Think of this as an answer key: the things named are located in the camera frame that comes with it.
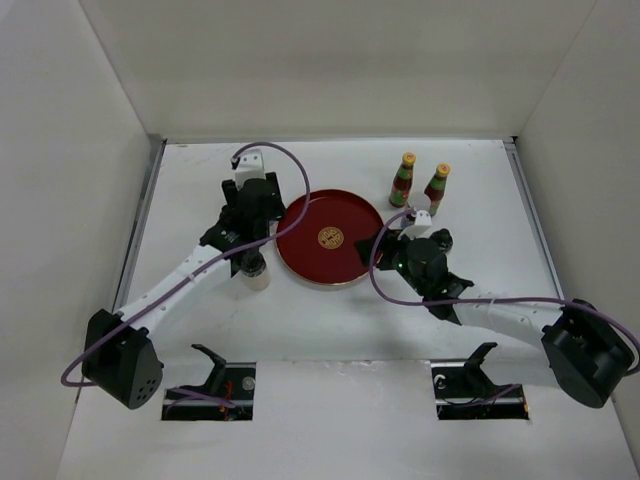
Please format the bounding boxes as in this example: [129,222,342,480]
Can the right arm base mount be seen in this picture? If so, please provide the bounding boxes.
[430,342,529,421]

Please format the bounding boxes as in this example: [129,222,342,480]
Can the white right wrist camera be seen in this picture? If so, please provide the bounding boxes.
[399,210,432,240]

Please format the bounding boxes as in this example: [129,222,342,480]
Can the silver lid jar large beads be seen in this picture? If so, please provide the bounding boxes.
[406,192,431,211]

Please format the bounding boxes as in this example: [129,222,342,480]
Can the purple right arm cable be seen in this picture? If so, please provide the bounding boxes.
[368,209,640,376]

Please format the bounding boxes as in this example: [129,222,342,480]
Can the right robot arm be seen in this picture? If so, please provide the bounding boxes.
[354,227,639,408]

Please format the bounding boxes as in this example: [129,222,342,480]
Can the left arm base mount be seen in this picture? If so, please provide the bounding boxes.
[161,344,257,422]

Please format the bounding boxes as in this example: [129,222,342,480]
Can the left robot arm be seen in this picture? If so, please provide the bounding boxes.
[80,172,285,410]

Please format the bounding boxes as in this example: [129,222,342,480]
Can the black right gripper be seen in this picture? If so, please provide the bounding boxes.
[354,226,429,296]

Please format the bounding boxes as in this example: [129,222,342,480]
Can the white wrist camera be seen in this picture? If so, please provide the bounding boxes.
[231,148,266,190]
[399,210,432,240]

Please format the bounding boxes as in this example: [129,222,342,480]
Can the yellow cap sauce bottle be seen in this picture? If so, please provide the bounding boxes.
[424,163,451,216]
[389,152,416,208]

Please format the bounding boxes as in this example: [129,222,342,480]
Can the round red tray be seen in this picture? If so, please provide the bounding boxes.
[275,189,383,286]

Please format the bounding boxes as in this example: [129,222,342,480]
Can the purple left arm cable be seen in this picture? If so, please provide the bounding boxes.
[60,142,312,389]

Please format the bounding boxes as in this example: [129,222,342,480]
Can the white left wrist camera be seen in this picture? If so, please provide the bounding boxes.
[231,148,266,190]

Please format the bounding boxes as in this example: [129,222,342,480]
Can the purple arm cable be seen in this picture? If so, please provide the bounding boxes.
[368,209,640,376]
[60,142,312,389]

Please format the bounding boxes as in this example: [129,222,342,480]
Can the black cap spice grinder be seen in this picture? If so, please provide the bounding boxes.
[240,250,271,291]
[430,228,454,254]

